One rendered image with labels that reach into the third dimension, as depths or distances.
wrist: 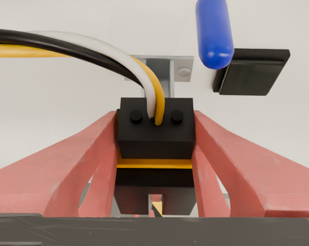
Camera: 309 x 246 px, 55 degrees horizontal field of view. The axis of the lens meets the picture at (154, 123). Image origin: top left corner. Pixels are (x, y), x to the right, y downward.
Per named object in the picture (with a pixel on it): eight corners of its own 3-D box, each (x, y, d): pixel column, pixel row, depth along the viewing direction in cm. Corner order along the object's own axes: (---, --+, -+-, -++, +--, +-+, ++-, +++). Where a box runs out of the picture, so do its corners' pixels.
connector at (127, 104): (129, 144, 16) (127, 179, 15) (120, 93, 12) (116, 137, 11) (184, 145, 16) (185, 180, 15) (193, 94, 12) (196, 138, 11)
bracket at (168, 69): (124, 78, 21) (119, 142, 18) (121, 54, 19) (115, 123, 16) (189, 79, 21) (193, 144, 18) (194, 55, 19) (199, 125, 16)
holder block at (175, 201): (124, 153, 20) (120, 214, 18) (115, 107, 15) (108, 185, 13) (187, 154, 20) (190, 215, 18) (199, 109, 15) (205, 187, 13)
